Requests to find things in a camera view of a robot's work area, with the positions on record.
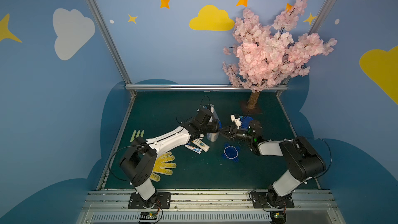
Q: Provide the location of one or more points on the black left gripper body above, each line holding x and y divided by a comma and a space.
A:
210, 126

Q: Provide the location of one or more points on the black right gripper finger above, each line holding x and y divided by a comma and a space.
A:
226, 136
225, 129

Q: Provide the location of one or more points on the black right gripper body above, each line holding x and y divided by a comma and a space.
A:
232, 132

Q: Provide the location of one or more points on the clear blue-lid container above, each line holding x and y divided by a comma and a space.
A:
211, 108
213, 133
245, 122

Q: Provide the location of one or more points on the blue container lid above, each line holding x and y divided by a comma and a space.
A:
231, 152

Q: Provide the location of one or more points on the small white toothpaste tube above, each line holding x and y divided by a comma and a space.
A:
195, 149

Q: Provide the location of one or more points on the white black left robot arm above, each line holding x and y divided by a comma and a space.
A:
138, 162

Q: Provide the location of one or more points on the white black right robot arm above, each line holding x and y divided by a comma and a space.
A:
302, 160

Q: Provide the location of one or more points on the yellow white work glove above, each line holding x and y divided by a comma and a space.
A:
164, 165

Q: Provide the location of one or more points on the green plastic garden fork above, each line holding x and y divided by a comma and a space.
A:
137, 134

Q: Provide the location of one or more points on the pink artificial blossom tree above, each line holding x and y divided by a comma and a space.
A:
269, 54

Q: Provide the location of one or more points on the right small circuit board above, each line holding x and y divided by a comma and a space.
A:
278, 218

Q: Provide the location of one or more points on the small circuit board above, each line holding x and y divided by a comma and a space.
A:
278, 218
147, 217

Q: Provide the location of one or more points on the left small circuit board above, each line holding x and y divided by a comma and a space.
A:
147, 217

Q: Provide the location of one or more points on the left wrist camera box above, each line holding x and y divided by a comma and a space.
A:
203, 116

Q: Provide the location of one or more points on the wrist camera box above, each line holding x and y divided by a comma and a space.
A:
237, 120
203, 116

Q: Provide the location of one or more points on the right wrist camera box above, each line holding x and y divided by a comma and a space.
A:
237, 120

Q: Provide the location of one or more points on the horizontal aluminium back rail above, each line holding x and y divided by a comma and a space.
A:
163, 87

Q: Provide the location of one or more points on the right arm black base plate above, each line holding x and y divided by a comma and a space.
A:
258, 200

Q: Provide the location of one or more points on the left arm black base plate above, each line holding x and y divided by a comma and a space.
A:
162, 200

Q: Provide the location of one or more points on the front aluminium rail frame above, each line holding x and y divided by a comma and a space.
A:
210, 206

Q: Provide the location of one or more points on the right aluminium corner post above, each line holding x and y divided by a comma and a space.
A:
323, 9

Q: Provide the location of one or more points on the aluminium corner post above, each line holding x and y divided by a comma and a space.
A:
93, 6
323, 9

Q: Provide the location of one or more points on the left aluminium corner post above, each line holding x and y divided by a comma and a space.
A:
93, 6

